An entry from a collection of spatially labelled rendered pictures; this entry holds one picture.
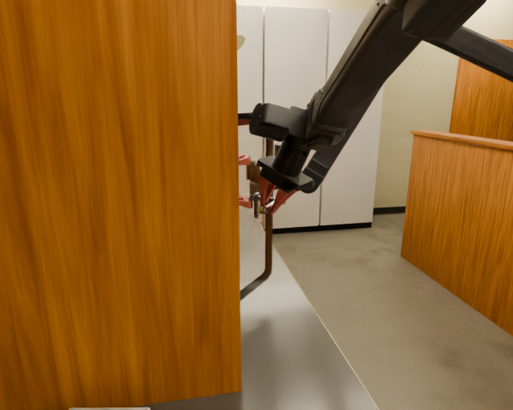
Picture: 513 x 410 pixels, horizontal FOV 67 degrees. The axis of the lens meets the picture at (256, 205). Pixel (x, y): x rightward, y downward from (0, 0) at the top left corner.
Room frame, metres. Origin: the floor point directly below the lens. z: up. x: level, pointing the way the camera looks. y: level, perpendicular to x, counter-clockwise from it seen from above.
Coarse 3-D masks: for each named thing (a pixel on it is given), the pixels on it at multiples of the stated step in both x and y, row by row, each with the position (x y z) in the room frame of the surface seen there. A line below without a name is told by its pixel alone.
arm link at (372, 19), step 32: (384, 0) 0.39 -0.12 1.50; (416, 0) 0.33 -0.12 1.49; (448, 0) 0.31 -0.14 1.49; (480, 0) 0.30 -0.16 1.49; (384, 32) 0.40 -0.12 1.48; (416, 32) 0.34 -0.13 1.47; (448, 32) 0.34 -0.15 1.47; (352, 64) 0.47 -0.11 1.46; (384, 64) 0.45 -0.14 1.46; (320, 96) 0.60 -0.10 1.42; (352, 96) 0.53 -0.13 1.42; (320, 128) 0.62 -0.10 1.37
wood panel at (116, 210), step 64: (0, 0) 0.49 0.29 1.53; (64, 0) 0.51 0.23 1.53; (128, 0) 0.52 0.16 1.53; (192, 0) 0.54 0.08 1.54; (0, 64) 0.49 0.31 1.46; (64, 64) 0.51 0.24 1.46; (128, 64) 0.52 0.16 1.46; (192, 64) 0.54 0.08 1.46; (0, 128) 0.49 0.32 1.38; (64, 128) 0.50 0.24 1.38; (128, 128) 0.52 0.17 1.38; (192, 128) 0.54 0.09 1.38; (0, 192) 0.49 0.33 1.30; (64, 192) 0.50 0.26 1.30; (128, 192) 0.52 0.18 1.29; (192, 192) 0.54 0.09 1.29; (0, 256) 0.48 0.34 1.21; (64, 256) 0.50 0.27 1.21; (128, 256) 0.52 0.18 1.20; (192, 256) 0.53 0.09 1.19; (0, 320) 0.48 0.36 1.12; (64, 320) 0.50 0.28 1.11; (128, 320) 0.51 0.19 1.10; (192, 320) 0.53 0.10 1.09; (0, 384) 0.48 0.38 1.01; (64, 384) 0.49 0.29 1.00; (128, 384) 0.51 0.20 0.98; (192, 384) 0.53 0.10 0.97
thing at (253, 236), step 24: (240, 120) 0.76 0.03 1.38; (240, 144) 0.76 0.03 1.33; (264, 144) 0.84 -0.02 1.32; (240, 168) 0.76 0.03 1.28; (240, 192) 0.76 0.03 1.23; (240, 216) 0.76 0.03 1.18; (264, 216) 0.84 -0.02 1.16; (240, 240) 0.76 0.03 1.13; (264, 240) 0.85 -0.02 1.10; (240, 264) 0.76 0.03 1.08; (264, 264) 0.85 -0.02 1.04; (240, 288) 0.76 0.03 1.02
